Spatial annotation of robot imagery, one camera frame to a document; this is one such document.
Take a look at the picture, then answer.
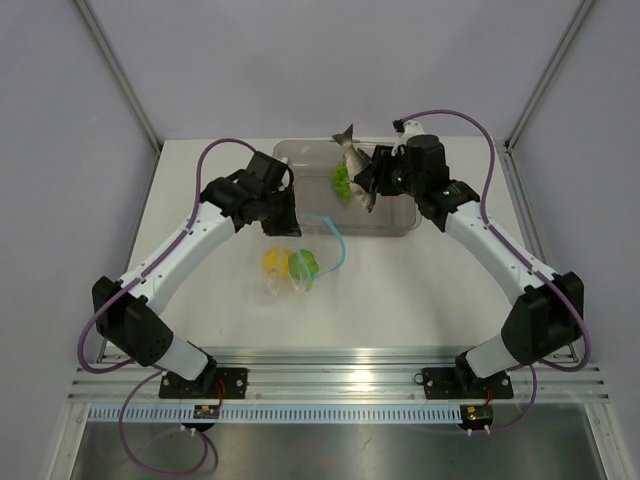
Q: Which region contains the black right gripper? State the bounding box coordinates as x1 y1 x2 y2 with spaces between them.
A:
356 146 424 199

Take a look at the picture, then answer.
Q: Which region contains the grey toy fish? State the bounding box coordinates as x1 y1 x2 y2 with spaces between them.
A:
332 124 376 214

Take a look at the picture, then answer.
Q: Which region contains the yellow toy lemon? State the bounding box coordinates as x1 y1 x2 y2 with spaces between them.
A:
262 247 291 279

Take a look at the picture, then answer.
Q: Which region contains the clear zip top bag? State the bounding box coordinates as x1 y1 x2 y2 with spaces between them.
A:
250 213 347 304

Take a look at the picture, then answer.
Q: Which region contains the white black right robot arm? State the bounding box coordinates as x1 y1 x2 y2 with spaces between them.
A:
354 134 584 398

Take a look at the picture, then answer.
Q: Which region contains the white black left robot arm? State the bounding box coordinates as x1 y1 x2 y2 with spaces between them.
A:
92 151 301 398

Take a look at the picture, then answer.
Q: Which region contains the green toy grapes bunch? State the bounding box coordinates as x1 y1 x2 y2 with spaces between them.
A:
331 163 352 206

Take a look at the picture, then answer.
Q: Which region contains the clear grey plastic tray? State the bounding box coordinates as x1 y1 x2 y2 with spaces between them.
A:
273 139 421 237

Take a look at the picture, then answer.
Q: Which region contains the left small circuit board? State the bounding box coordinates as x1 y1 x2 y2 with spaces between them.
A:
193 405 220 419

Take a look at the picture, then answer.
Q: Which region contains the small circuit board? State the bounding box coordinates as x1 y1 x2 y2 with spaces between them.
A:
462 404 494 428
193 405 220 419

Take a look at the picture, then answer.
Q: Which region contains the right small circuit board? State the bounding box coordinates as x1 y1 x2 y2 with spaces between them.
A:
462 404 494 428

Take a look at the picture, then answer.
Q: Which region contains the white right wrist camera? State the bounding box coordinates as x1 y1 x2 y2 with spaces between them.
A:
391 119 425 156

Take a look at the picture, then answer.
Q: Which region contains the aluminium mounting rail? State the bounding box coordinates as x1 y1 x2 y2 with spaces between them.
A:
67 347 609 404

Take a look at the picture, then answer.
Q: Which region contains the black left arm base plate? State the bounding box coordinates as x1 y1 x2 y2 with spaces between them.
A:
159 367 249 400

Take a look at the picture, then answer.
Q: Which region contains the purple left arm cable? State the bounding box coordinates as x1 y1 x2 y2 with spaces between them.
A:
75 138 259 474

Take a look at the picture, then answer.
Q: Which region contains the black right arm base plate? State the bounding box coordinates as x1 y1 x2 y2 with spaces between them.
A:
413 367 514 400

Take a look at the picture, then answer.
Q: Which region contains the white slotted cable duct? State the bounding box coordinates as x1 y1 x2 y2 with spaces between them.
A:
88 403 462 425

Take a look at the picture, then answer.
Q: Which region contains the right aluminium frame post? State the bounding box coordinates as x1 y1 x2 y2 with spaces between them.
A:
504 0 598 154

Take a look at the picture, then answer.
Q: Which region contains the aluminium frame post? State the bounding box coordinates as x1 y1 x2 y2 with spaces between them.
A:
504 0 598 154
71 0 163 157

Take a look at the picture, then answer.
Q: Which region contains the left aluminium frame post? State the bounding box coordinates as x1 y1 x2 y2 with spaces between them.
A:
71 0 163 157

